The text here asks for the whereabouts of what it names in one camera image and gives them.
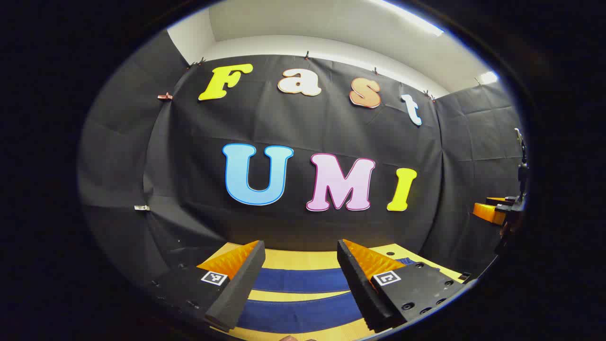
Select black backdrop cloth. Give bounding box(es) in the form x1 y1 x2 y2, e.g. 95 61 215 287
78 31 526 285

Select blue denim jeans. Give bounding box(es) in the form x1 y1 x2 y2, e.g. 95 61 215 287
237 257 417 334

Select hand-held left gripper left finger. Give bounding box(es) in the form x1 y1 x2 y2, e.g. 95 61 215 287
144 240 267 332

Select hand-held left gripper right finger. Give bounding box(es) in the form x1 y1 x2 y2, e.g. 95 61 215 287
337 239 467 333

